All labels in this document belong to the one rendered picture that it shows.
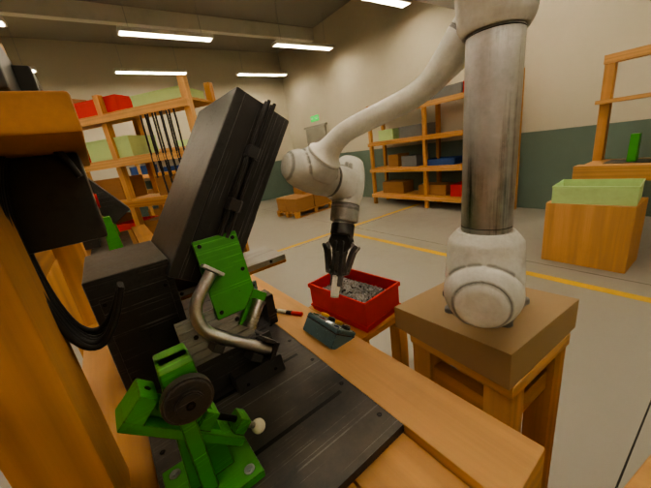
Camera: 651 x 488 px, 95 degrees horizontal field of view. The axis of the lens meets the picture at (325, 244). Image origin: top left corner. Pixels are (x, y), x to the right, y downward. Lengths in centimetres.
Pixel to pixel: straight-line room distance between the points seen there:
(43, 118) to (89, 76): 969
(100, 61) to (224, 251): 951
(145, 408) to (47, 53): 988
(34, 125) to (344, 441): 67
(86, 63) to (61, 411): 978
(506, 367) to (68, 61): 1010
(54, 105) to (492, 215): 68
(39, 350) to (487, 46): 83
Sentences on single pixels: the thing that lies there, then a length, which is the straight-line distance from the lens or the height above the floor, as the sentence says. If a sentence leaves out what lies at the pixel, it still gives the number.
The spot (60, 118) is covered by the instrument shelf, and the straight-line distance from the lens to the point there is 42.
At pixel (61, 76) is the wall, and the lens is 1009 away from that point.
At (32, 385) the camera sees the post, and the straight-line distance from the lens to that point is 58.
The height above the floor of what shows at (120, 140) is 183.
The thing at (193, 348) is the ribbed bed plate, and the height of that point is 103.
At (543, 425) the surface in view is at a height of 54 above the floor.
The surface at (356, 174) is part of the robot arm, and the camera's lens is 93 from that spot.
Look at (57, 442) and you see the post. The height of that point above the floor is 111.
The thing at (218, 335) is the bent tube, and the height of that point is 105.
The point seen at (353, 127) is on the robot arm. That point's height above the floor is 149.
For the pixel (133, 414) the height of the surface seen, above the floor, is 113.
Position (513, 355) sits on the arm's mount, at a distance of 84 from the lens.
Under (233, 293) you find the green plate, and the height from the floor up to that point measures 112.
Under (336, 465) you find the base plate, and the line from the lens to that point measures 68.
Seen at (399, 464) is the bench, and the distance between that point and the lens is 70.
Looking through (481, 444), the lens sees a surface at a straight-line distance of 72.
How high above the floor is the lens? 145
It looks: 18 degrees down
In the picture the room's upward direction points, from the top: 8 degrees counter-clockwise
